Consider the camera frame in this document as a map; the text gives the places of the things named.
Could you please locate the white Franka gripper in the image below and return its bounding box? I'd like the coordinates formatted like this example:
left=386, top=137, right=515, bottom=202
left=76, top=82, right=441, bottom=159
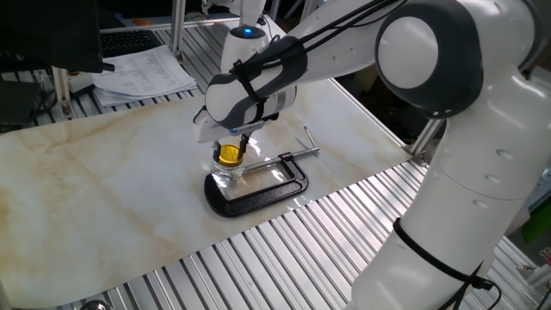
left=192, top=106, right=281, bottom=164

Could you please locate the clear glass jar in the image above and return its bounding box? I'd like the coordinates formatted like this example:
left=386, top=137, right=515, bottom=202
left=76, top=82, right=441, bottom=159
left=210, top=161, right=245, bottom=189

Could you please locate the aluminium frame post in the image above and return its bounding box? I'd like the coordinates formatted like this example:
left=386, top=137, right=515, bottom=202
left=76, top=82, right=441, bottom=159
left=170, top=0, right=187, bottom=64

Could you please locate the black camera cable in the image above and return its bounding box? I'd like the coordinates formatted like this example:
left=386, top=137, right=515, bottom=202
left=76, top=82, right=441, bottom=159
left=230, top=0, right=408, bottom=104

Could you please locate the black keyboard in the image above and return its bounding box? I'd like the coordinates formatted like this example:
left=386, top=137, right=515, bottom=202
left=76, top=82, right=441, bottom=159
left=99, top=28, right=163, bottom=59

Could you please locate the black monitor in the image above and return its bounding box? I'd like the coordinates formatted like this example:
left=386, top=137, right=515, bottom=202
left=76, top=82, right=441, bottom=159
left=0, top=0, right=116, bottom=74

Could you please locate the black C-clamp with steel screw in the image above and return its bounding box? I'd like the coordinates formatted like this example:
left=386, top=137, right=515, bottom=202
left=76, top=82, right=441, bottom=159
left=203, top=125, right=322, bottom=219

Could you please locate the gold metal jar lid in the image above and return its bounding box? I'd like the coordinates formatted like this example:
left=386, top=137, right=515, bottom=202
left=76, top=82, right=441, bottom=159
left=218, top=144, right=245, bottom=168

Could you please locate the white button box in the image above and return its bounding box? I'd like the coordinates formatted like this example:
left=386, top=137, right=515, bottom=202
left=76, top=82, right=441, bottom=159
left=64, top=68, right=96, bottom=98

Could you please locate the black device box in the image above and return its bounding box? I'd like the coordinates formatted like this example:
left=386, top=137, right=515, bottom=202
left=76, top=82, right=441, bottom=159
left=0, top=79, right=44, bottom=133

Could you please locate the stack of printed papers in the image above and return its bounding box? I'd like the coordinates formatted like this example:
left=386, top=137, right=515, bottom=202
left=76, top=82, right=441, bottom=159
left=90, top=45, right=198, bottom=108

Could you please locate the green mat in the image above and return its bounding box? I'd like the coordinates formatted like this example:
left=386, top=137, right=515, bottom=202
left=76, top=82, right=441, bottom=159
left=520, top=201, right=551, bottom=245

